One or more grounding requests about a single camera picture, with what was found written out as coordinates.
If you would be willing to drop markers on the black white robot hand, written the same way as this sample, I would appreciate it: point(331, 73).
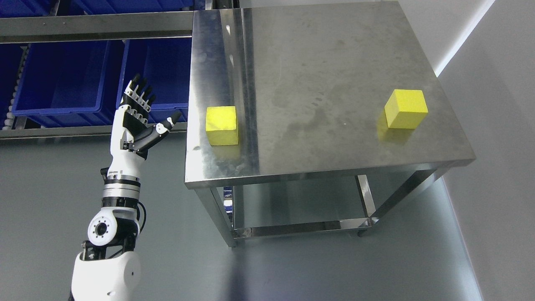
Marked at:
point(131, 135)

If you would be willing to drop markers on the yellow foam block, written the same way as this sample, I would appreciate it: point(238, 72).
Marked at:
point(222, 125)
point(405, 109)

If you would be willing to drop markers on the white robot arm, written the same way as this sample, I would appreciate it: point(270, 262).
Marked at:
point(108, 268)

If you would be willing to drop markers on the metal shelf rack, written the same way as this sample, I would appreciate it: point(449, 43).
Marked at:
point(94, 28)

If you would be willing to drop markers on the blue plastic bin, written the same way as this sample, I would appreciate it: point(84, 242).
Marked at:
point(70, 84)
point(166, 64)

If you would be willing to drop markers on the stainless steel table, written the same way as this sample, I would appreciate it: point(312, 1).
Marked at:
point(309, 84)

